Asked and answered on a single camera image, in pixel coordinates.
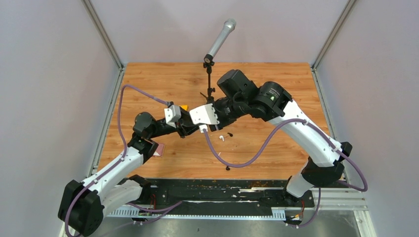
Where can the silver microphone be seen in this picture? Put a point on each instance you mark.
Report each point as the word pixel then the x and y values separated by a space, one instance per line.
pixel 228 28

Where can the small pink card packet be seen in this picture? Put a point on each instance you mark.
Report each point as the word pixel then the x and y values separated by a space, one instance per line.
pixel 160 150

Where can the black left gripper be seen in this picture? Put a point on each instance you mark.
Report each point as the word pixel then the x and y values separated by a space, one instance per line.
pixel 185 125

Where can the black tripod mic stand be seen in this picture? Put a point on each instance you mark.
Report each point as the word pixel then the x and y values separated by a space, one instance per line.
pixel 209 98

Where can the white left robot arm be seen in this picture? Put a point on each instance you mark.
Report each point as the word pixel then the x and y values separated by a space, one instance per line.
pixel 85 203

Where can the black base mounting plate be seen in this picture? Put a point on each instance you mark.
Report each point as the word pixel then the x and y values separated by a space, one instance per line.
pixel 209 197

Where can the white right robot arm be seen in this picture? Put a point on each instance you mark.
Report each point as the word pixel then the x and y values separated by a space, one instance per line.
pixel 272 103

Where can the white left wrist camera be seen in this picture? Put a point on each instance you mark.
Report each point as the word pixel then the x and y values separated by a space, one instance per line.
pixel 172 115

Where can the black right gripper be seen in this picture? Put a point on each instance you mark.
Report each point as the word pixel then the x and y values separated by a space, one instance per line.
pixel 222 122

